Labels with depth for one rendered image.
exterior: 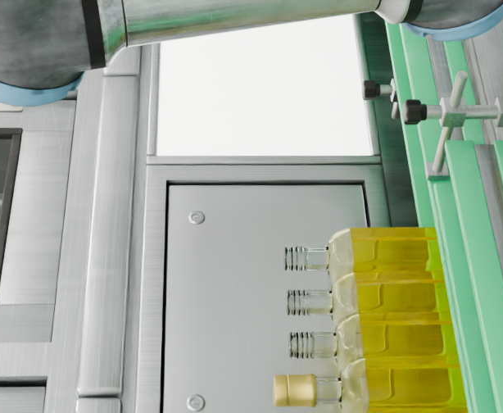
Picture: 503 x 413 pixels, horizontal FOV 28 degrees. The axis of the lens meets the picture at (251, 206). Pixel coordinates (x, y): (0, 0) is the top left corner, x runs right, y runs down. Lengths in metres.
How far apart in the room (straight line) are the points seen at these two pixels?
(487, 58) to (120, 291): 0.57
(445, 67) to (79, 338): 0.60
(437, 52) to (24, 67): 0.68
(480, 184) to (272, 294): 0.34
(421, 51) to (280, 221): 0.30
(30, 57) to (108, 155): 0.61
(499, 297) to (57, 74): 0.48
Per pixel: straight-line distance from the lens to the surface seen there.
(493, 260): 1.08
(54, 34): 0.89
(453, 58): 1.42
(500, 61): 1.40
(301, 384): 1.11
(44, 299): 1.40
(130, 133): 1.52
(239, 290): 1.34
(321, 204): 1.43
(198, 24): 0.92
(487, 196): 1.14
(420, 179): 1.36
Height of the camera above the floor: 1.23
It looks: 2 degrees down
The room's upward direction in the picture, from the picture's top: 90 degrees counter-clockwise
